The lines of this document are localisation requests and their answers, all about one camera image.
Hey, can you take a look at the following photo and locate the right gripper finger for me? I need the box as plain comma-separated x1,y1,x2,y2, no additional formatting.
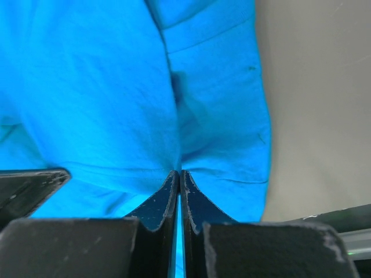
180,171,358,277

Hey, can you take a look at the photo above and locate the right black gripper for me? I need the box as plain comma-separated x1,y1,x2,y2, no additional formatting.
1,168,179,277

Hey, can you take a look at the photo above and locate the blue t shirt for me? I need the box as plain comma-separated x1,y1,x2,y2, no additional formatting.
1,1,271,222

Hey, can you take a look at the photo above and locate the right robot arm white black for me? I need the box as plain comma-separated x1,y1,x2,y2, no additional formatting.
1,169,370,277

